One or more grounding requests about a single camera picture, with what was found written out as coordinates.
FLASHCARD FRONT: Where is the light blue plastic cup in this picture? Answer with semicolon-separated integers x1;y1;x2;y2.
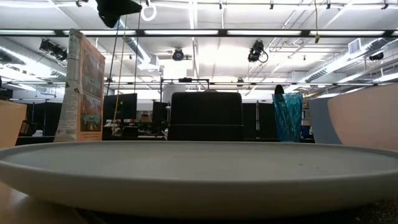
308;95;343;145

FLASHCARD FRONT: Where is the white hanging ring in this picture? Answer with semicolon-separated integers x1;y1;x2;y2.
140;2;158;22

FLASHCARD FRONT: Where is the large grey ceramic plate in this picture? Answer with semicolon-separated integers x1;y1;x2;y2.
0;140;398;220

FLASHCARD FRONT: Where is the black hanging cable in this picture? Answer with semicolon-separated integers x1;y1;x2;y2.
105;18;121;96
133;0;142;94

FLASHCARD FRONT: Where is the teal faceted drinking glass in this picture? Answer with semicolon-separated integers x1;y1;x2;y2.
272;93;304;143

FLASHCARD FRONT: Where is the orange cereal box mountain print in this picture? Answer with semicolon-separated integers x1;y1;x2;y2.
53;29;106;143

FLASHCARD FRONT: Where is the pink plastic bowl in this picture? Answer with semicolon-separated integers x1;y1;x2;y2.
327;83;398;152

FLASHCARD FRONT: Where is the black toaster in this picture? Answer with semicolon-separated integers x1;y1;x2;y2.
167;91;244;142

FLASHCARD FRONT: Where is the tan wooden cup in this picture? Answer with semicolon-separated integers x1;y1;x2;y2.
0;99;27;149

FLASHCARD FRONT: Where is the black computer monitor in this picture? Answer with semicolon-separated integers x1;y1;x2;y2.
103;93;138;122

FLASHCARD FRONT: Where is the black rig camera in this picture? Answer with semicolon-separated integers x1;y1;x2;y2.
248;40;269;63
39;39;69;63
172;48;186;62

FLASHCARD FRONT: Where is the yellowish hanging rope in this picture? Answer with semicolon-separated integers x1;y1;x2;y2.
111;14;128;134

